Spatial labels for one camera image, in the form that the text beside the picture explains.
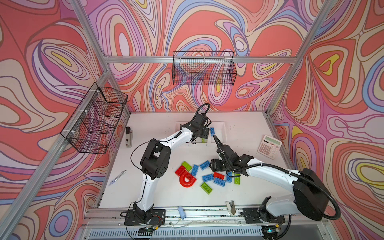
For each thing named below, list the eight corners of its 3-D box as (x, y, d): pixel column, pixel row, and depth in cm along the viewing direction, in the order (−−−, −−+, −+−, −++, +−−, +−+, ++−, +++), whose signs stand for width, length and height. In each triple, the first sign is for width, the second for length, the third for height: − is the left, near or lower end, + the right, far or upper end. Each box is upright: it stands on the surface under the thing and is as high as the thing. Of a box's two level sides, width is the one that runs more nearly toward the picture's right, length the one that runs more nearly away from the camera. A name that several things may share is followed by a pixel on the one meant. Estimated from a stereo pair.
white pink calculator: (256, 151, 100) (258, 148, 97) (263, 136, 108) (265, 134, 105) (274, 160, 96) (276, 157, 93) (280, 144, 103) (282, 142, 100)
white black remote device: (127, 149, 102) (124, 143, 96) (129, 132, 112) (125, 126, 106) (132, 148, 102) (128, 143, 97) (133, 131, 112) (130, 125, 106)
